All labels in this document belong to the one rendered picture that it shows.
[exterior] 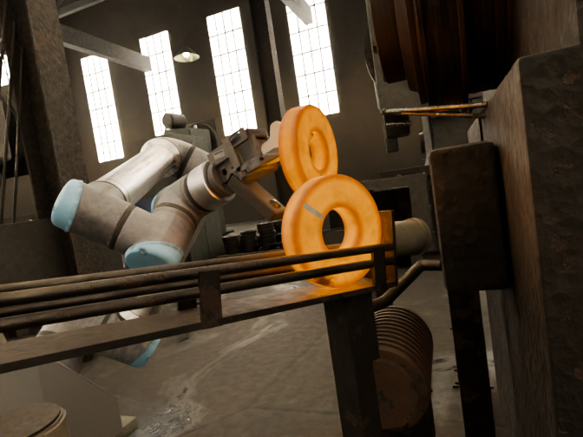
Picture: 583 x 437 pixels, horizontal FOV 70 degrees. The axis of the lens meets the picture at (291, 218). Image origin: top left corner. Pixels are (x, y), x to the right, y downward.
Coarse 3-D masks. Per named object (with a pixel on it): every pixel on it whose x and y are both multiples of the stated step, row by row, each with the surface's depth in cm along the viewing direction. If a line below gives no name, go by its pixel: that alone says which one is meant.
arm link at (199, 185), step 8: (208, 160) 79; (200, 168) 77; (192, 176) 78; (200, 176) 76; (192, 184) 78; (200, 184) 76; (208, 184) 77; (192, 192) 78; (200, 192) 77; (208, 192) 76; (216, 192) 77; (200, 200) 78; (208, 200) 78; (216, 200) 78; (224, 200) 78; (208, 208) 80; (216, 208) 81
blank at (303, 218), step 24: (312, 192) 53; (336, 192) 55; (360, 192) 57; (288, 216) 53; (312, 216) 53; (360, 216) 57; (288, 240) 52; (312, 240) 52; (360, 240) 57; (312, 264) 52; (336, 264) 55; (336, 288) 55
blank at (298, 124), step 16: (288, 112) 65; (304, 112) 65; (320, 112) 70; (288, 128) 63; (304, 128) 64; (320, 128) 69; (288, 144) 62; (304, 144) 64; (320, 144) 71; (288, 160) 63; (304, 160) 63; (320, 160) 71; (336, 160) 74; (288, 176) 64; (304, 176) 63
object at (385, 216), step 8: (384, 216) 59; (392, 216) 58; (384, 224) 59; (392, 224) 58; (384, 232) 59; (392, 232) 58; (384, 240) 59; (392, 240) 58; (392, 256) 58; (392, 264) 58; (368, 272) 62; (392, 272) 58; (392, 280) 59
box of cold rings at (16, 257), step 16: (16, 224) 305; (32, 224) 316; (48, 224) 327; (0, 240) 293; (16, 240) 303; (32, 240) 314; (48, 240) 326; (0, 256) 292; (16, 256) 302; (32, 256) 313; (48, 256) 324; (64, 256) 337; (112, 256) 383; (0, 272) 290; (16, 272) 301; (32, 272) 312; (48, 272) 323; (64, 272) 336; (16, 336) 297
